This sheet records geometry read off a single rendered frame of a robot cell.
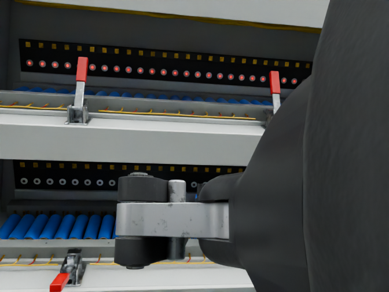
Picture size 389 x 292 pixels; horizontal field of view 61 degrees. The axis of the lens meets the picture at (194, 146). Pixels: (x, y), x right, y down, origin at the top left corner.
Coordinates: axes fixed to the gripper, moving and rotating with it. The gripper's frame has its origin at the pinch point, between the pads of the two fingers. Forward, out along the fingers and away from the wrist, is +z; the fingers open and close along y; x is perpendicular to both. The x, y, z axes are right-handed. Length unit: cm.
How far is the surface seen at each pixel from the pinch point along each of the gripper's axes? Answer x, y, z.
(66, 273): 6.4, 14.2, 18.2
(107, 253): 5.0, 10.5, 25.3
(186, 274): 7.6, -0.2, 23.4
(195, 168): -8.3, -2.9, 33.6
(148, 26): -34.7, 6.3, 33.1
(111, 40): -31.6, 12.9, 33.7
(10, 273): 7.2, 22.2, 24.1
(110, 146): -8.5, 10.3, 18.6
